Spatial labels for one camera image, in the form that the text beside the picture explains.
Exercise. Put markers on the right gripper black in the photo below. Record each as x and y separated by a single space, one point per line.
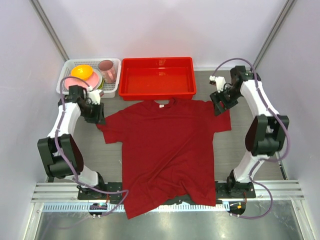
216 98

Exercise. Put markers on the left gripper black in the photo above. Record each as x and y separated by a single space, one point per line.
99 117

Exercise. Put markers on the red t-shirt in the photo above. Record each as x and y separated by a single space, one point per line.
167 151

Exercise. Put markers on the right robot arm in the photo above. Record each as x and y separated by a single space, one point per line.
266 134

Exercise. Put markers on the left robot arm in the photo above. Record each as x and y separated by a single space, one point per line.
60 155

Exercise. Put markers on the white plastic basket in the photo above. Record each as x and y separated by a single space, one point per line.
109 89

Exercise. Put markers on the green plate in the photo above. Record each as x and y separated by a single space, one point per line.
100 84

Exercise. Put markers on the pink plate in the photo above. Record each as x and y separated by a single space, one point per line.
94 81

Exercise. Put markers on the orange bowl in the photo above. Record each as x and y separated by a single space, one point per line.
82 71

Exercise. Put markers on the pink translucent cup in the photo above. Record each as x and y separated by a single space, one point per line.
107 70

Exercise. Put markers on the red plastic bin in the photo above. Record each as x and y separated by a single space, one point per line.
157 78

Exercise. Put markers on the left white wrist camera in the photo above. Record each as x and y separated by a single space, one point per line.
94 96

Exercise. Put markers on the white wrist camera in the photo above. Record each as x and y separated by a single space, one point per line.
218 82
94 96

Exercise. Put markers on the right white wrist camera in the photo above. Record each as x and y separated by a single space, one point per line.
218 82

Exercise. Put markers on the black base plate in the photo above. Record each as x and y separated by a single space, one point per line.
112 191

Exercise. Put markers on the aluminium frame rail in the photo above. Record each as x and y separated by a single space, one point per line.
67 191

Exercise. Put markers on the white slotted cable duct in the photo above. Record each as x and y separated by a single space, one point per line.
94 207

